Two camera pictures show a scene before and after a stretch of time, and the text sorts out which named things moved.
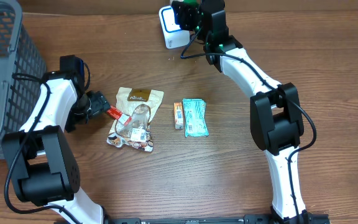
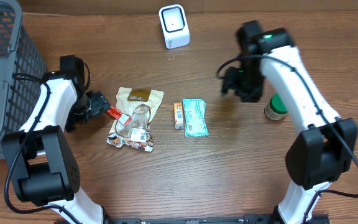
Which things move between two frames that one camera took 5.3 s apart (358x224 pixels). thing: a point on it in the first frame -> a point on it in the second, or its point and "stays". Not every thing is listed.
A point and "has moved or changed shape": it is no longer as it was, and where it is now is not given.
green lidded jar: [192, 2] has moved or changed shape
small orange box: [178, 114] stays
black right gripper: [183, 15] -> [233, 83]
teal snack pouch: [195, 117] stays
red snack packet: [122, 117] stays
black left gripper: [101, 103] stays
